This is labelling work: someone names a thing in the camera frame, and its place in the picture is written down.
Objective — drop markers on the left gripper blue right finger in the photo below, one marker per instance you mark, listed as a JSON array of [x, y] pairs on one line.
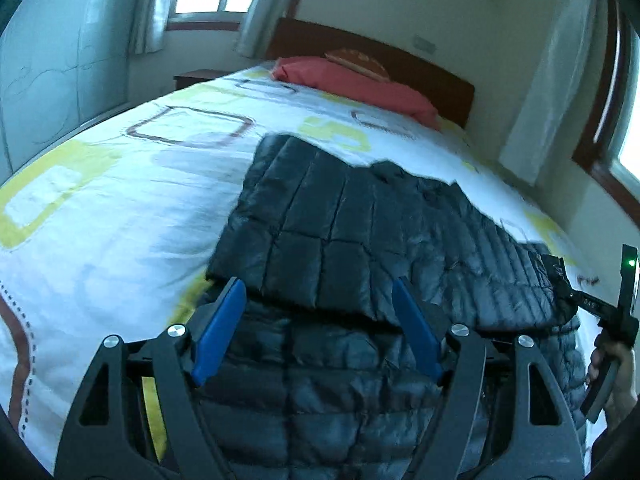
[[502, 414]]

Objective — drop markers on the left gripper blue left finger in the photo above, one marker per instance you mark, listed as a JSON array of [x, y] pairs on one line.
[[106, 434]]

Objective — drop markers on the black quilted down jacket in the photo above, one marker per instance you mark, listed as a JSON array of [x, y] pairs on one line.
[[319, 381]]

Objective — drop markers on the person's right hand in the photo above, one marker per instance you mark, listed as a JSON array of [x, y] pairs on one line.
[[623, 397]]

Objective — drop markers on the patterned white bed sheet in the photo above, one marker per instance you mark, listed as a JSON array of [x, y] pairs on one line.
[[110, 231]]

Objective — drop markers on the dark wooden headboard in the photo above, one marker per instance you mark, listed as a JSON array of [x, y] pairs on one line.
[[451, 95]]

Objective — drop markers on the dark wooden nightstand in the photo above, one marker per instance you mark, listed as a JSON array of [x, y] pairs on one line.
[[188, 79]]

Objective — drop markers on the white side window curtain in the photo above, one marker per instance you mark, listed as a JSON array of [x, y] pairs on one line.
[[544, 50]]

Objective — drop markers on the red pillow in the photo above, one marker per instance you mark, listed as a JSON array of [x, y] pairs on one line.
[[324, 75]]

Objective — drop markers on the brown patterned cushion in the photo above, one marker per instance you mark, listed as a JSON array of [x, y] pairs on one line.
[[360, 63]]

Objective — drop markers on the white curtain right panel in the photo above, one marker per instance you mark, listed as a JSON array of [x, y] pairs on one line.
[[258, 26]]

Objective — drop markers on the white curtain panel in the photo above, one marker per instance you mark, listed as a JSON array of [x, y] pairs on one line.
[[148, 27], [258, 26]]

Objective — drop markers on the white curtain left panel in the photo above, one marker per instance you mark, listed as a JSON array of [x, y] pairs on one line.
[[148, 27]]

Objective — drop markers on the side window wooden frame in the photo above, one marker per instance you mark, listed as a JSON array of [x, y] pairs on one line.
[[593, 152]]

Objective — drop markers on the wall switch plate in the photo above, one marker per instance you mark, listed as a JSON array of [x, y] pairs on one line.
[[423, 45]]

